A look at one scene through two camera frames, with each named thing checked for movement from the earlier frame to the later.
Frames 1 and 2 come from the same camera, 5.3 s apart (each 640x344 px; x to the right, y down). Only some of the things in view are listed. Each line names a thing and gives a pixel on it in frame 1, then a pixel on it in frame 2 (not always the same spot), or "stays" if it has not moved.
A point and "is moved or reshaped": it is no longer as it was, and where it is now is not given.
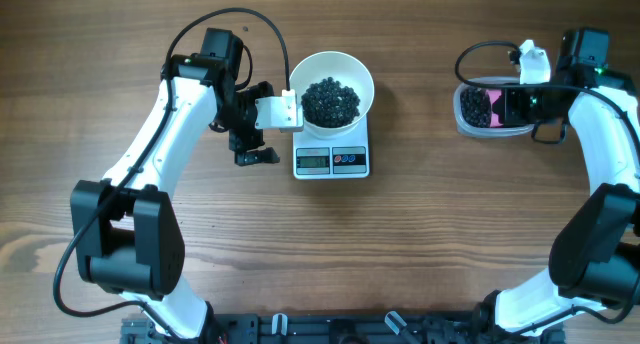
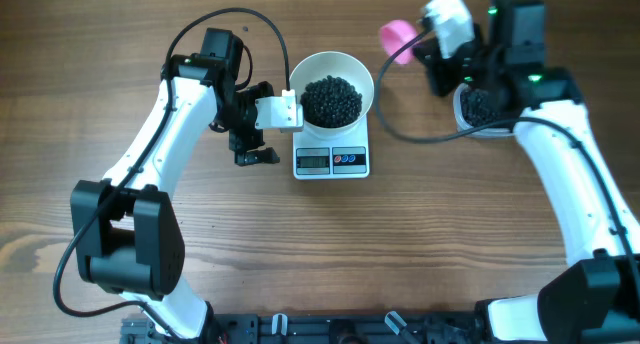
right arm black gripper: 510,111 -> 434,64
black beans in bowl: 329,104 stays
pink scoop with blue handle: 493,94 is moved or reshaped
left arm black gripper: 254,139 stays
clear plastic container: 486,132 stays
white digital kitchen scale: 343,158 stays
